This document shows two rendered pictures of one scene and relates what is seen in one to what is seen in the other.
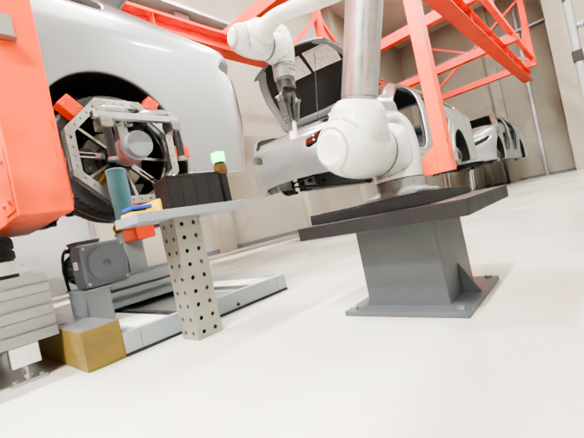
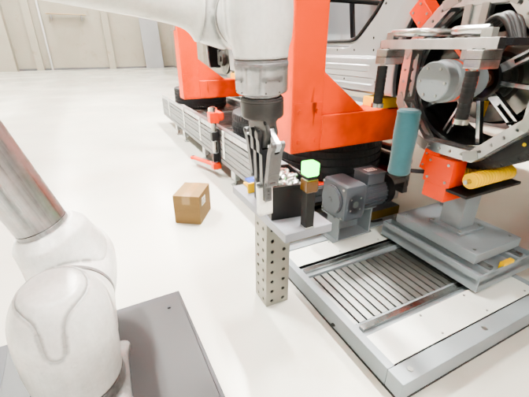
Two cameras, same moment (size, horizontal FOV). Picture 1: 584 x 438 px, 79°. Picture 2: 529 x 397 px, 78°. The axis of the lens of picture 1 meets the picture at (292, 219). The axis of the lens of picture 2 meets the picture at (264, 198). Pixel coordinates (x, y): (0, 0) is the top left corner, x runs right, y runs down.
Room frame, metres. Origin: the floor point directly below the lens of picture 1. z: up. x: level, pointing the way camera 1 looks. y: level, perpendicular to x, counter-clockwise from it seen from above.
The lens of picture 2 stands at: (1.64, -0.64, 0.95)
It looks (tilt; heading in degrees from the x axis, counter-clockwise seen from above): 24 degrees down; 112
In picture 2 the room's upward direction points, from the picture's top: straight up
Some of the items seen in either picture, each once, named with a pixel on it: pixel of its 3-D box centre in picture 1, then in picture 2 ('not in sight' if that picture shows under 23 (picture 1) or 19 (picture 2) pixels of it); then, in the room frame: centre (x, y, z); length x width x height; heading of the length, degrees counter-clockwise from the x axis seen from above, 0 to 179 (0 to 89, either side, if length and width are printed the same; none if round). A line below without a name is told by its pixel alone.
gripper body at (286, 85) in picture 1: (287, 91); (262, 120); (1.42, -0.09, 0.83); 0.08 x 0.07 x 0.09; 138
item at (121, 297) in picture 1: (140, 289); (450, 242); (1.97, 0.90, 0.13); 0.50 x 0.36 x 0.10; 138
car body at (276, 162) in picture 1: (375, 132); not in sight; (6.06, -1.69, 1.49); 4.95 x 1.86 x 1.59; 138
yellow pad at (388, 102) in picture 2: not in sight; (382, 101); (1.57, 1.21, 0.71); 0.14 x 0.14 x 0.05; 48
